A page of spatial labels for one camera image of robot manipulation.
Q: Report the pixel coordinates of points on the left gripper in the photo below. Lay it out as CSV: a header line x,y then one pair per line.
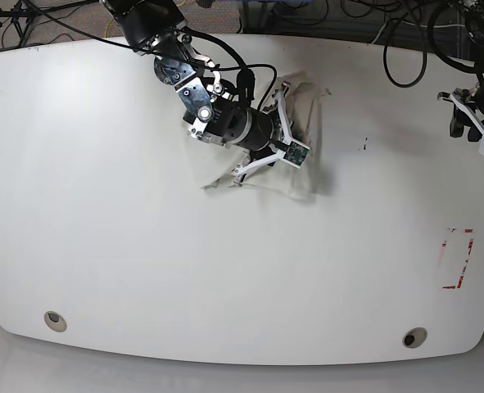
x,y
473,99

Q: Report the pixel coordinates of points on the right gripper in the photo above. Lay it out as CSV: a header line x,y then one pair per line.
x,y
264,135

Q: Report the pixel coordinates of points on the white printed T-shirt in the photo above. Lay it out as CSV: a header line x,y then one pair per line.
x,y
295,135

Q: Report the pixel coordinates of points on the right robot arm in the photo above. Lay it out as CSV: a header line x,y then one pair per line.
x,y
160,29

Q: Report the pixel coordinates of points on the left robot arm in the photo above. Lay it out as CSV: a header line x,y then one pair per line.
x,y
454,32

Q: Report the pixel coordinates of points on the red tape rectangle marking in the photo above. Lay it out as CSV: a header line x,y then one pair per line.
x,y
456,249

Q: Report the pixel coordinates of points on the black tripod stand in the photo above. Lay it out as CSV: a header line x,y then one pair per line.
x,y
22,18

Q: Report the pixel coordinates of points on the wrist camera board right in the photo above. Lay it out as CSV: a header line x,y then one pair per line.
x,y
296,153

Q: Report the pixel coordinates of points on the right table cable grommet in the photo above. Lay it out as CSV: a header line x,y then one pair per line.
x,y
414,338

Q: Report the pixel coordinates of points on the table cable grommet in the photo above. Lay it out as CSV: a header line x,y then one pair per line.
x,y
414,338
55,321

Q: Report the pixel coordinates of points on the left table cable grommet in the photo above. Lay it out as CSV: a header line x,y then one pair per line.
x,y
55,321

